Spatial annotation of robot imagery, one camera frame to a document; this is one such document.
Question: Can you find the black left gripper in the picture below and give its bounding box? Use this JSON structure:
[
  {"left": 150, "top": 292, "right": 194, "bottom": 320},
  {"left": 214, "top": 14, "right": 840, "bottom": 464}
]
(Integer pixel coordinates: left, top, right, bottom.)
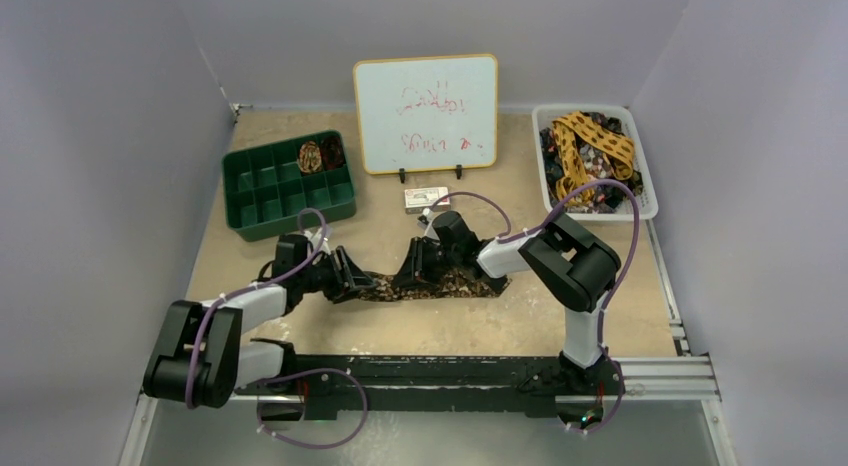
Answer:
[{"left": 296, "top": 247, "right": 375, "bottom": 303}]

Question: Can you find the brown floral tie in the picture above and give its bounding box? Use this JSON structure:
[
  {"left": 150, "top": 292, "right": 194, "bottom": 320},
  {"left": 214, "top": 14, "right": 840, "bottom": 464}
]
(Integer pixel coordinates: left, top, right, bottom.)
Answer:
[{"left": 355, "top": 269, "right": 511, "bottom": 302}]

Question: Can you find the small white cardboard box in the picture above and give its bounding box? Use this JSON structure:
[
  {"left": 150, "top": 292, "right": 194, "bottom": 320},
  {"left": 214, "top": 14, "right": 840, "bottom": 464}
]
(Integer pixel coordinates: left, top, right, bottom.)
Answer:
[{"left": 403, "top": 187, "right": 451, "bottom": 215}]

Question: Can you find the green compartment tray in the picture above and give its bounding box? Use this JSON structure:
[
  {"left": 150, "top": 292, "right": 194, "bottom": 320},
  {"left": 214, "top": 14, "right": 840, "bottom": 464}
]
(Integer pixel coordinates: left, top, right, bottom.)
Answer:
[{"left": 221, "top": 130, "right": 357, "bottom": 242}]

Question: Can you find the white plastic basket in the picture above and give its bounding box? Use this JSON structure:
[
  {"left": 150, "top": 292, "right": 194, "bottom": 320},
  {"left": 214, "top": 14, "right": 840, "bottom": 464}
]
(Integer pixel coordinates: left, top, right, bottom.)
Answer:
[{"left": 532, "top": 104, "right": 658, "bottom": 220}]

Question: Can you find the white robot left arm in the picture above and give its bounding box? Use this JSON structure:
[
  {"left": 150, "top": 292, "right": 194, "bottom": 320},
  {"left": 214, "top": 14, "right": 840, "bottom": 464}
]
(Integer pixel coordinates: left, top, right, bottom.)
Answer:
[{"left": 142, "top": 232, "right": 377, "bottom": 409}]

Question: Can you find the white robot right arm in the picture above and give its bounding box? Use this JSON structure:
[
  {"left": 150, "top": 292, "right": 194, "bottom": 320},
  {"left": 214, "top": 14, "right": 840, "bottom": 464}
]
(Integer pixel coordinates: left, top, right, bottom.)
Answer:
[{"left": 391, "top": 211, "right": 622, "bottom": 393}]

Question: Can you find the dark floral ties pile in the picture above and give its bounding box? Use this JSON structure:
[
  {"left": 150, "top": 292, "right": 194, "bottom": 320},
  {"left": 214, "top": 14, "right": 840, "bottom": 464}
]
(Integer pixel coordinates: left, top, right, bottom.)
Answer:
[{"left": 539, "top": 111, "right": 645, "bottom": 216}]

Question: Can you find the rolled yellow patterned tie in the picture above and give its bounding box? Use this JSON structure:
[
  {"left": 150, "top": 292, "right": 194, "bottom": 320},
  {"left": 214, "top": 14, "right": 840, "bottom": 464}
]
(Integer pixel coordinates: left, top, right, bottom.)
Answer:
[{"left": 297, "top": 141, "right": 324, "bottom": 175}]

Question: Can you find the rolled dark red tie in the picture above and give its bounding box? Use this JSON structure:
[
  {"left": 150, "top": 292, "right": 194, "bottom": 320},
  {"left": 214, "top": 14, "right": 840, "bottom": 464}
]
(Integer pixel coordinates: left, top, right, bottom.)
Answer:
[{"left": 319, "top": 135, "right": 346, "bottom": 171}]

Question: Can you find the yellow spotted tie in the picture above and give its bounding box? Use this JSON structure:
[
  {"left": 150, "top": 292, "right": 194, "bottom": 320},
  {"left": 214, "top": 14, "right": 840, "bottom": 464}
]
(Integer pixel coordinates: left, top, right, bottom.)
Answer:
[{"left": 551, "top": 111, "right": 637, "bottom": 209}]

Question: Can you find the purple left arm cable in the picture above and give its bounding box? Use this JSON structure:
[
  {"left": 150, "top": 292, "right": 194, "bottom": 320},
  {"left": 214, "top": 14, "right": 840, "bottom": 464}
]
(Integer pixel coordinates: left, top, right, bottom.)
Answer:
[{"left": 184, "top": 207, "right": 370, "bottom": 450}]

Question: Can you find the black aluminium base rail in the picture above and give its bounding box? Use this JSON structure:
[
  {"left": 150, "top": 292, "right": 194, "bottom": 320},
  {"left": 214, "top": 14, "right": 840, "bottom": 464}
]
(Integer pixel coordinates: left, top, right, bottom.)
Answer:
[{"left": 139, "top": 350, "right": 721, "bottom": 425}]

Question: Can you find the whiteboard with yellow frame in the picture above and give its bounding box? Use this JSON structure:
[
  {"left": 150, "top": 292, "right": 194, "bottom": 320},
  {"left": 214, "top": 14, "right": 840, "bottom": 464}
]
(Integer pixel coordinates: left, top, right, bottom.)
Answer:
[{"left": 352, "top": 53, "right": 499, "bottom": 177}]

